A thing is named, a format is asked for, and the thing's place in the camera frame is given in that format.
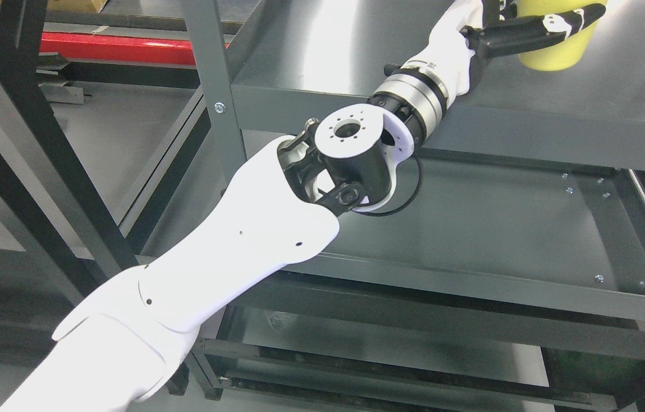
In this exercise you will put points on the black metal shelf rack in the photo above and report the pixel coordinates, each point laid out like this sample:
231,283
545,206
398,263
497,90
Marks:
80,188

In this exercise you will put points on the red metal beam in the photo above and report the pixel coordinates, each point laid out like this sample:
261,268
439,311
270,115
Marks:
118,48

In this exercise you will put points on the yellow plastic cup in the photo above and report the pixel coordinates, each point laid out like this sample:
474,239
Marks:
565,54

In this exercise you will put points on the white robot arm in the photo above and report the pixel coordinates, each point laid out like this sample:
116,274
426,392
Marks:
126,340

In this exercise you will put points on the grey metal shelf unit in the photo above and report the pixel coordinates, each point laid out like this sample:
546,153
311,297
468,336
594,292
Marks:
515,281

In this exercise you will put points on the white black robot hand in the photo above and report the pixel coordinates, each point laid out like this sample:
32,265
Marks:
461,35

